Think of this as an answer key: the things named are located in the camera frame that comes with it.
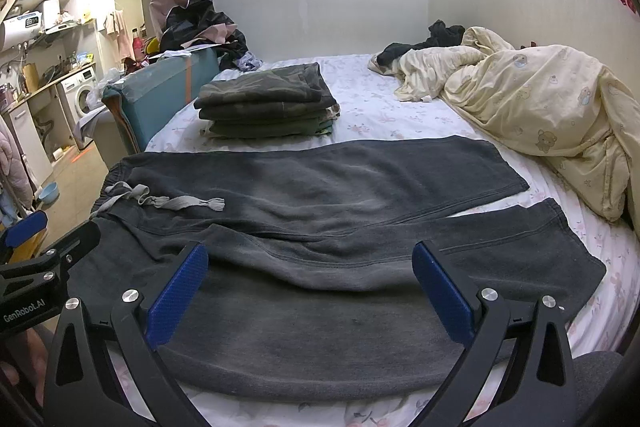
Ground blue floor basin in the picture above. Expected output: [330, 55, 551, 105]
[38, 182, 60, 207]

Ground dark grey sweatpants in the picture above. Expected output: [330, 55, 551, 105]
[70, 136, 605, 401]

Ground red bottle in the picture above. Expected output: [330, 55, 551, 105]
[132, 28, 144, 62]

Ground black garment by duvet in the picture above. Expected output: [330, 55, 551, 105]
[374, 20, 465, 67]

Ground folded olive pants stack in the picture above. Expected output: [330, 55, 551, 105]
[194, 63, 341, 140]

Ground white floral bed sheet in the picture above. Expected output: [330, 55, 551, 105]
[145, 55, 639, 426]

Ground pink puffer jacket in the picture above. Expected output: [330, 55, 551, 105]
[0, 119, 34, 208]

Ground pile of dark clothes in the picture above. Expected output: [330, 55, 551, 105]
[160, 0, 262, 72]

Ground person left hand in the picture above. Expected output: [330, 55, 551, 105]
[1, 329, 48, 407]

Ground white water heater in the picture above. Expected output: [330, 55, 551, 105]
[0, 11, 43, 52]

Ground cream cartoon duvet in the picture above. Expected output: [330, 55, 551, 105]
[369, 26, 639, 225]

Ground white washing machine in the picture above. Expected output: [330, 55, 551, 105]
[58, 66, 96, 130]

